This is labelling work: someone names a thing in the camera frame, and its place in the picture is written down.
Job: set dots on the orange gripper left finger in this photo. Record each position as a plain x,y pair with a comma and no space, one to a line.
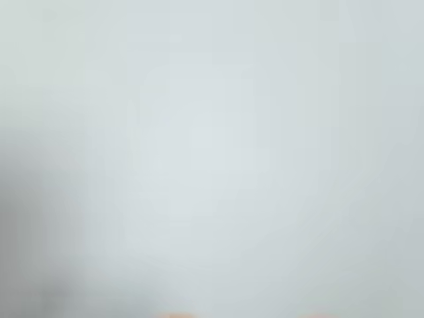
177,315

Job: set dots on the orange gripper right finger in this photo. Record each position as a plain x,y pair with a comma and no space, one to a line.
316,316

